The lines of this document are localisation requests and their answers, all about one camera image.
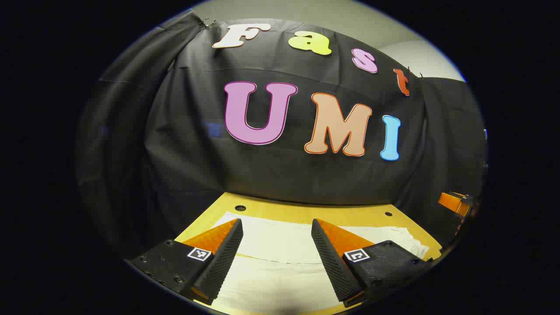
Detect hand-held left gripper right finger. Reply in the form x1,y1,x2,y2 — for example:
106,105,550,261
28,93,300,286
311,218,434,308

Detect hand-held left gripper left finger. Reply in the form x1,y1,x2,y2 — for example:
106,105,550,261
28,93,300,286
125,218,244,306

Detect cream white jeans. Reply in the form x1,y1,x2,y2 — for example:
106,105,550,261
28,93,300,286
210,212,430,314

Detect black backdrop cloth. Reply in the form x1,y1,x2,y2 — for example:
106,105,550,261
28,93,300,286
75,10,488,259

